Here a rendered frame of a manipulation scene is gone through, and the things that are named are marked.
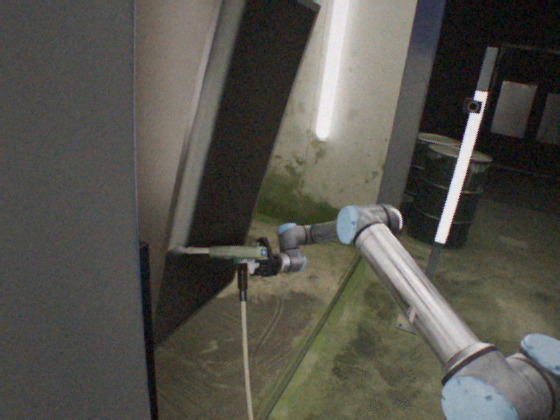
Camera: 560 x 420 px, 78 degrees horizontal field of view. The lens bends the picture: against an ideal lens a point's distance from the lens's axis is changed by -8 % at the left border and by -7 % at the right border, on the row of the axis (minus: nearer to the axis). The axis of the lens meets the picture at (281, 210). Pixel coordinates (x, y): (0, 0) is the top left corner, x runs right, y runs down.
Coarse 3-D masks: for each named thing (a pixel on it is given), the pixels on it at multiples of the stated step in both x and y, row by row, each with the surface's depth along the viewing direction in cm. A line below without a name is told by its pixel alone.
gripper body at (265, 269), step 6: (276, 258) 157; (264, 264) 150; (270, 264) 151; (276, 264) 156; (258, 270) 148; (264, 270) 150; (270, 270) 151; (276, 270) 156; (264, 276) 153; (270, 276) 151
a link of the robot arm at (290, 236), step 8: (288, 224) 167; (280, 232) 167; (288, 232) 166; (296, 232) 167; (304, 232) 169; (280, 240) 167; (288, 240) 165; (296, 240) 167; (304, 240) 169; (280, 248) 167; (288, 248) 164; (296, 248) 165
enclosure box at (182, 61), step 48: (144, 0) 79; (192, 0) 75; (240, 0) 131; (288, 0) 124; (144, 48) 83; (192, 48) 78; (240, 48) 137; (288, 48) 129; (144, 96) 87; (192, 96) 82; (240, 96) 143; (288, 96) 135; (144, 144) 92; (192, 144) 154; (240, 144) 149; (144, 192) 96; (192, 192) 166; (240, 192) 156; (144, 240) 102; (192, 240) 175; (240, 240) 163; (192, 288) 159
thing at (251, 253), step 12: (192, 252) 166; (204, 252) 160; (216, 252) 152; (228, 252) 146; (240, 252) 142; (252, 252) 137; (240, 264) 142; (240, 276) 142; (240, 288) 142; (240, 300) 142
